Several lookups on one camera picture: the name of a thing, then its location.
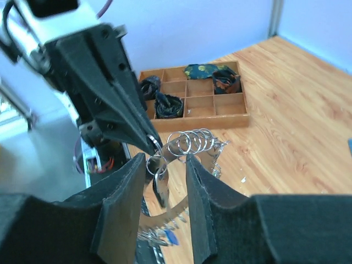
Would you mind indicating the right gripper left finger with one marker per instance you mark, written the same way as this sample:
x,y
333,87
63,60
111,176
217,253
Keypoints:
x,y
96,225

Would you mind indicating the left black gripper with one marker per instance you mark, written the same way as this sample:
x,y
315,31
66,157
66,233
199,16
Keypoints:
x,y
92,67

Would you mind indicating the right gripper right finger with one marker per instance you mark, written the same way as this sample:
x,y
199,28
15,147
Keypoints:
x,y
229,227

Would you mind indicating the metal disc with keyrings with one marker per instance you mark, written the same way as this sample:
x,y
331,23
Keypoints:
x,y
206,148

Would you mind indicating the key with black tag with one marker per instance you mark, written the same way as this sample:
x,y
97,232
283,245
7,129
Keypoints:
x,y
160,187

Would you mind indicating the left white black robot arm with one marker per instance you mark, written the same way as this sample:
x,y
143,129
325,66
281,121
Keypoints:
x,y
68,104

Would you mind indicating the blue key tag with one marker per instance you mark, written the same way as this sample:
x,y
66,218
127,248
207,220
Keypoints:
x,y
173,240

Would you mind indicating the dark bundle in tray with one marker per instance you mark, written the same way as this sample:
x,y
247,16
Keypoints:
x,y
168,106
150,86

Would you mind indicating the blue yellow patterned cloth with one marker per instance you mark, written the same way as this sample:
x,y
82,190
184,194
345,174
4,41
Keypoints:
x,y
202,71

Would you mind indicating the wooden compartment tray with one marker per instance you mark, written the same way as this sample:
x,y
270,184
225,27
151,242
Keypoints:
x,y
203,107

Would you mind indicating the black bundle in tray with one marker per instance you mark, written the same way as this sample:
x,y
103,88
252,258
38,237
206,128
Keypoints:
x,y
226,82

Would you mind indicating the folded blue cloth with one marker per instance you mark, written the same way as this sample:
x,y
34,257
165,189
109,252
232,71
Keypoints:
x,y
349,141

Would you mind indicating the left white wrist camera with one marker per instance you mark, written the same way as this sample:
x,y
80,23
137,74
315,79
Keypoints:
x,y
26,24

